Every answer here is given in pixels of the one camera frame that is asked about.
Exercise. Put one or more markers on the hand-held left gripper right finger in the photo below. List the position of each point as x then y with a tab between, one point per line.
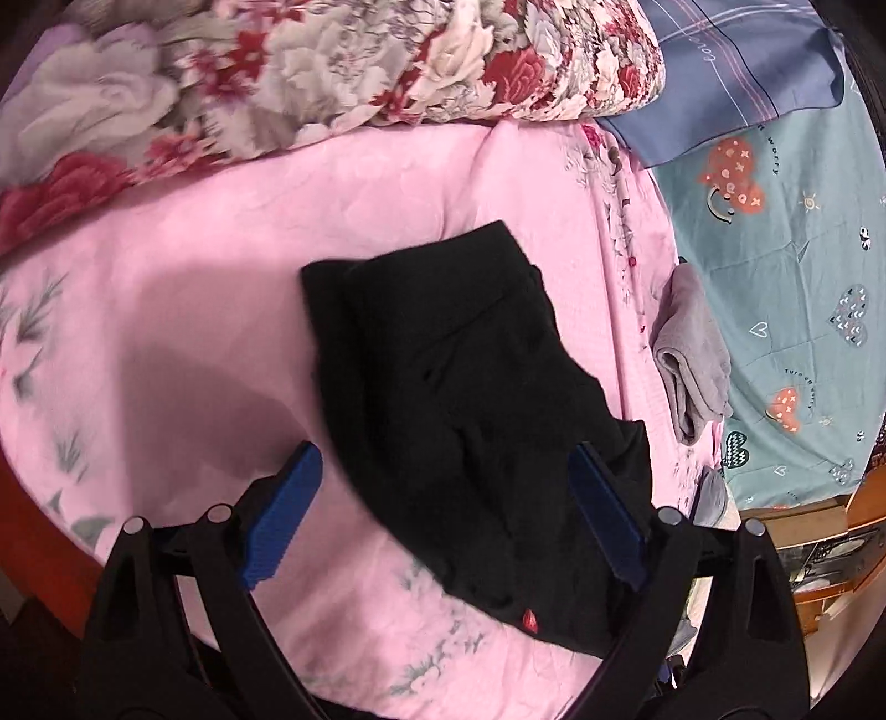
609	516

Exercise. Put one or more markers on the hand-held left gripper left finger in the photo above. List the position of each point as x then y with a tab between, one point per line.
291	516

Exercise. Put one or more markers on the black pants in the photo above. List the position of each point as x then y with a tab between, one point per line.
450	381

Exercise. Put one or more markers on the grey folded pants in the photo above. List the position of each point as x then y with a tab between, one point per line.
692	346

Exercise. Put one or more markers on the blue-grey garment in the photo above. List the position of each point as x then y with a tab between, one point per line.
711	495

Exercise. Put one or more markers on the wooden display cabinet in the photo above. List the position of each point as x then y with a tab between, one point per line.
817	516

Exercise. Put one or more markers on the pink bed sheet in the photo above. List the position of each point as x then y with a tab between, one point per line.
207	277

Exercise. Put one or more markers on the teal heart-print sheet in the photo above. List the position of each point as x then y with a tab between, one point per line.
796	277

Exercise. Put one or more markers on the red floral quilt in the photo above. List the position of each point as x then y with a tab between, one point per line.
346	62

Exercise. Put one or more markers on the blue plaid pillow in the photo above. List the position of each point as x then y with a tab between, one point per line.
727	62

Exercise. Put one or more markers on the wooden bed frame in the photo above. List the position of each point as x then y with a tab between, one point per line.
41	547

